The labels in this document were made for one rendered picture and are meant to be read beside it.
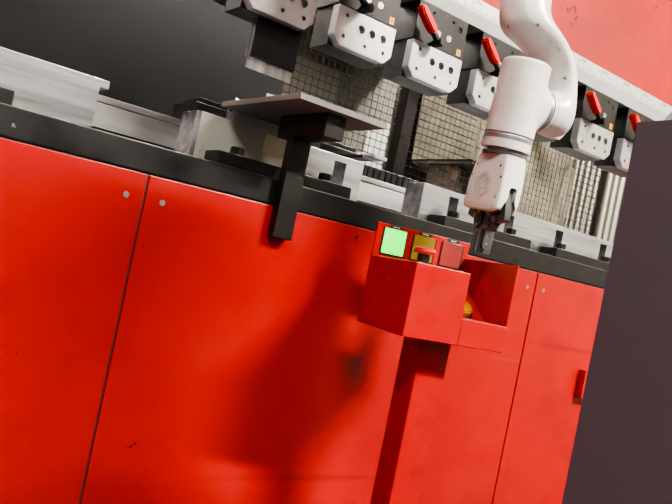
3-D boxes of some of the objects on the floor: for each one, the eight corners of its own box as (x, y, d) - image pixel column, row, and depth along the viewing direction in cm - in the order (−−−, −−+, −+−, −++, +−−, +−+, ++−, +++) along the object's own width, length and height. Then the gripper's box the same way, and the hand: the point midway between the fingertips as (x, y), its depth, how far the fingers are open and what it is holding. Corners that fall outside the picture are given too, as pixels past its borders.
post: (327, 488, 257) (444, -81, 261) (319, 483, 261) (434, -78, 265) (339, 488, 260) (454, -75, 264) (330, 483, 264) (444, -72, 268)
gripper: (550, 155, 124) (522, 263, 125) (496, 152, 138) (472, 250, 139) (515, 144, 121) (486, 255, 122) (463, 142, 134) (438, 242, 136)
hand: (481, 241), depth 130 cm, fingers closed
